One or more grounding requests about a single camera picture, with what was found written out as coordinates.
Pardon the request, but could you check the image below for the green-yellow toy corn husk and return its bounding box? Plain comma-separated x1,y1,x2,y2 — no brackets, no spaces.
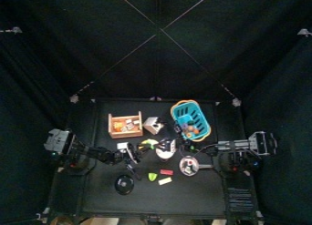
146,138,161,148

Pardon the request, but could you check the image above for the wooden toy crate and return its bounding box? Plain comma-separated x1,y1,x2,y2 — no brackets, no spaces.
107,110,144,139

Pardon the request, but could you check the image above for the small white grey box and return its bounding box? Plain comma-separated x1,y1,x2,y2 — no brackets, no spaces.
142,116,166,136

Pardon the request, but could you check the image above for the silver toy pan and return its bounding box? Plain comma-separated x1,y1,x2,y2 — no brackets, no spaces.
178,155,214,177

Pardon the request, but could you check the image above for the white toy food piece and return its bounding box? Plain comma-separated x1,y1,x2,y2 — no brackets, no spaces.
123,118,142,131

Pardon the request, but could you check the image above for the pale yellow toy block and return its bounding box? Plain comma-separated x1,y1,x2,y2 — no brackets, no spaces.
157,177,173,186

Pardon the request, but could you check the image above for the black round lid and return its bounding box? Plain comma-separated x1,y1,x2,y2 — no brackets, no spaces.
114,174,135,196

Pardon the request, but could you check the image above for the teal basket with orange rim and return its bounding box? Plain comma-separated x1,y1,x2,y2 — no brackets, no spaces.
170,99,211,143

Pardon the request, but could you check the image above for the thin diagonal brace cord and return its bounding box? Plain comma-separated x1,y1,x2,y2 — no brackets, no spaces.
112,0,237,99
75,0,217,96

